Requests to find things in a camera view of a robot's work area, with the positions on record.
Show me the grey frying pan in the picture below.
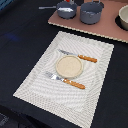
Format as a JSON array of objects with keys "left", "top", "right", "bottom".
[{"left": 38, "top": 0, "right": 78, "bottom": 20}]

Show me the round wooden plate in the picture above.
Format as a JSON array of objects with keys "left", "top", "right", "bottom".
[{"left": 56, "top": 55, "right": 83, "bottom": 78}]

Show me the grey pot with handles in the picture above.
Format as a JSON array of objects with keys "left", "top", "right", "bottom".
[{"left": 80, "top": 0, "right": 104, "bottom": 25}]

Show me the woven beige placemat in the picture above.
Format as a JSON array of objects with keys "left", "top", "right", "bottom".
[{"left": 14, "top": 31, "right": 114, "bottom": 128}]

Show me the fork with wooden handle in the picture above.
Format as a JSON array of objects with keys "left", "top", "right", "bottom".
[{"left": 45, "top": 72, "right": 85, "bottom": 89}]

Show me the beige bowl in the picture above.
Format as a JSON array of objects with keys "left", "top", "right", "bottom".
[{"left": 119, "top": 5, "right": 128, "bottom": 30}]

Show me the knife with wooden handle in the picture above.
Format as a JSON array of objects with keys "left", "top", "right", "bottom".
[{"left": 58, "top": 49, "right": 97, "bottom": 63}]

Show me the white toy fish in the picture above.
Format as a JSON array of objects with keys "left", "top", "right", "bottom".
[{"left": 58, "top": 7, "right": 73, "bottom": 12}]

